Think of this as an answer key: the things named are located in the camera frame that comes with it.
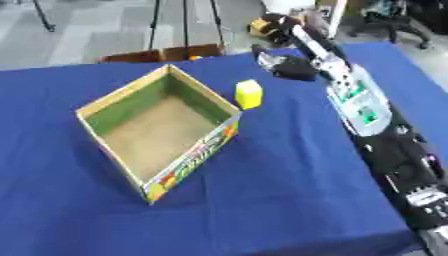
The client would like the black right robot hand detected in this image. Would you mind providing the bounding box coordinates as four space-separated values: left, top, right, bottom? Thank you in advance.
250 13 340 83

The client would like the open cardboard box green inside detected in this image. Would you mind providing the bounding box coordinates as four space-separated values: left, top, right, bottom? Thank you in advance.
75 63 244 205

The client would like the yellow and black bag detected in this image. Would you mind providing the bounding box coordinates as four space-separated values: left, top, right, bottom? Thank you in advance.
245 17 294 45

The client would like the yellow rectangular block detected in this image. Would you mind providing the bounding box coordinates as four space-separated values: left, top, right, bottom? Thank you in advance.
232 79 265 111

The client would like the black office chair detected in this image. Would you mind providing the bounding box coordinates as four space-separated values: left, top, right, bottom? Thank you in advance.
348 0 434 50

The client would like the black tripod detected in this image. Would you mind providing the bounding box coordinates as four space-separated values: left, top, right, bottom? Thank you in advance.
29 0 58 33
145 0 228 60

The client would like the white post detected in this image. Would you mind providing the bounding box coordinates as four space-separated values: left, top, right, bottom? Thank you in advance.
325 0 350 40

